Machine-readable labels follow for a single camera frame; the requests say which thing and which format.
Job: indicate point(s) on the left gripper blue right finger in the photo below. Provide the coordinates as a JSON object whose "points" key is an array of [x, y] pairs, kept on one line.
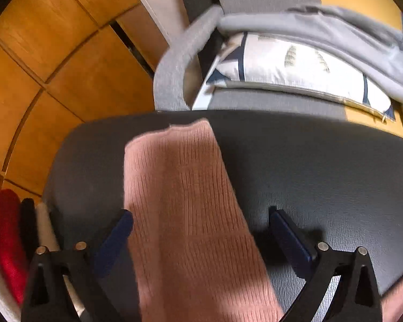
{"points": [[298, 250]]}

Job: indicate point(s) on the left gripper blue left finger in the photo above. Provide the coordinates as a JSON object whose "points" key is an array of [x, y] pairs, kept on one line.
{"points": [[108, 243]]}

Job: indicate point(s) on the pink knit sweater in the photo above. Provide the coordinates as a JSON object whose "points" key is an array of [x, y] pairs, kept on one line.
{"points": [[200, 186]]}

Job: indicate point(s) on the light grey folded garment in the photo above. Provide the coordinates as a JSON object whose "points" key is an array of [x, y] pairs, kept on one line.
{"points": [[47, 237]]}

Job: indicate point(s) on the black folded garment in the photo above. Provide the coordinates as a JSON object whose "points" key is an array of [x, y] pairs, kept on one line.
{"points": [[28, 229]]}

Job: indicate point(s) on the red folded garment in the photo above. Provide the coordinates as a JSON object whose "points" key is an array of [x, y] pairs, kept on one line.
{"points": [[14, 266]]}

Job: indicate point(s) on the white printed cushion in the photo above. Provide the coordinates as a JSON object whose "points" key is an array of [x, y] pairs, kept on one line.
{"points": [[359, 71]]}

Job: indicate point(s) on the light blue grey hoodie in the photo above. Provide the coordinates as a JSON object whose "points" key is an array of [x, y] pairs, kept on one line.
{"points": [[322, 30]]}

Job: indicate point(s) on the grey yellow blue chair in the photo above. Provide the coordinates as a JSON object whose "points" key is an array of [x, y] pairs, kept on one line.
{"points": [[182, 70]]}

